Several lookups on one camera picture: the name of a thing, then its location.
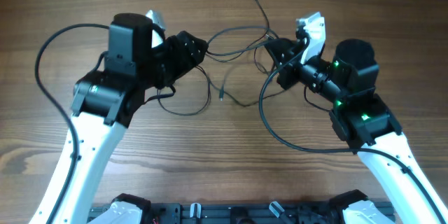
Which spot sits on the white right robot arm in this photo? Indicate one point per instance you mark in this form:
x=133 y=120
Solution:
x=360 y=118

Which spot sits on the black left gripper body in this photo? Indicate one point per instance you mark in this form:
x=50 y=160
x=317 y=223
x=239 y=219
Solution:
x=173 y=61

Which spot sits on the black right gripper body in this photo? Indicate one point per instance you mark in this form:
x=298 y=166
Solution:
x=290 y=78

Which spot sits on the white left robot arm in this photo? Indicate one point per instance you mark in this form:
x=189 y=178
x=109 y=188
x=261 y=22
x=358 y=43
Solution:
x=139 y=57

